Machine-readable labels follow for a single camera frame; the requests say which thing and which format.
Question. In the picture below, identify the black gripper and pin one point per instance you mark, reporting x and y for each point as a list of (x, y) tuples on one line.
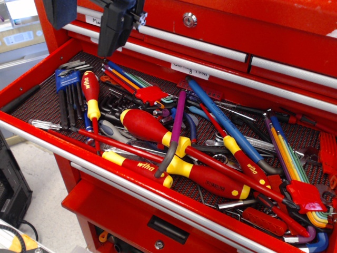
[(116, 23)]

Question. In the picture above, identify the violet sleeved Allen key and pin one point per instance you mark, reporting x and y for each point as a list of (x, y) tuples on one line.
[(174, 141)]

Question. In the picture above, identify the black hex key set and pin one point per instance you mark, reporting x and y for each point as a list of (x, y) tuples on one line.
[(112, 106)]

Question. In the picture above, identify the rainbow hex key set left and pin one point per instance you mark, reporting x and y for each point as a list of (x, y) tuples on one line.
[(142, 90)]

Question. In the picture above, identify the rainbow hex key set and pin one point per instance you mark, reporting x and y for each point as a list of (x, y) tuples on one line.
[(291, 165), (142, 90)]

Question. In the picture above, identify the large blue sleeved Allen key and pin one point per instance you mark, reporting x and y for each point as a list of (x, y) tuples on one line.
[(231, 129)]

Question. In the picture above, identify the rainbow hex key set right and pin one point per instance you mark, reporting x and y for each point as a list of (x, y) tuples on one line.
[(291, 165)]

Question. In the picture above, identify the blue short hex key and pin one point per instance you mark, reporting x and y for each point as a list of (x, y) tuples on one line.
[(321, 244)]

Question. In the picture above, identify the white markers label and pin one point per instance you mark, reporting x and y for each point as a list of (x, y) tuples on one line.
[(93, 20)]

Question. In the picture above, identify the blue holder black hex keys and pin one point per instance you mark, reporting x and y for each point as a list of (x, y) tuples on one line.
[(68, 88)]

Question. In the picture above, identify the small red yellow Wiha screwdriver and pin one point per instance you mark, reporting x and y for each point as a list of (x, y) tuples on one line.
[(91, 89)]

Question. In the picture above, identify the round silver lock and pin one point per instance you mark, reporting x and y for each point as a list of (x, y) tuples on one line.
[(189, 19)]

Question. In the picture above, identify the white drawer label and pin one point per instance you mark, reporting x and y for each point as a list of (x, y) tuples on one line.
[(190, 71)]

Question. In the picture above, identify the big red yellow screwdriver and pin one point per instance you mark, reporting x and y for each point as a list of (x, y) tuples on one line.
[(144, 126)]

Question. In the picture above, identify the long red Wiha screwdriver front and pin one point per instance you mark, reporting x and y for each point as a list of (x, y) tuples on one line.
[(143, 168)]

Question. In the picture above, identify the red metal tool chest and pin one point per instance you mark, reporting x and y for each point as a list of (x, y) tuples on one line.
[(257, 53)]

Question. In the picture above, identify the black box on floor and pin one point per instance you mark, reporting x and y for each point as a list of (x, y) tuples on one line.
[(16, 195)]

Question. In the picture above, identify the red Wiha screwdriver right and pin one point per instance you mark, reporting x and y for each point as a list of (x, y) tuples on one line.
[(251, 169)]

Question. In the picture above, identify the red yellow screwdriver centre front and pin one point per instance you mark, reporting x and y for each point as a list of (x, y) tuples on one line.
[(209, 179)]

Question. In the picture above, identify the red black probe tool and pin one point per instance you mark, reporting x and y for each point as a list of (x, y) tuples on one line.
[(296, 118)]

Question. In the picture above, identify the red bit holder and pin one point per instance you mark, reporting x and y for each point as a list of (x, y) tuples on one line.
[(273, 225)]

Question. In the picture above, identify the red comb shaped holder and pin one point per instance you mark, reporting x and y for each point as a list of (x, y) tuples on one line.
[(327, 155)]

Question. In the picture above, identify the grey blue handled tool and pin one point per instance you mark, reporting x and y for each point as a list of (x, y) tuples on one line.
[(109, 130)]

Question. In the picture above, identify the clear handled screwdriver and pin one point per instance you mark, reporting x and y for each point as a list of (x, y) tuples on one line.
[(50, 126)]

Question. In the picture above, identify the blue handled pliers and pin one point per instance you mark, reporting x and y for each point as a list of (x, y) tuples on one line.
[(198, 134)]

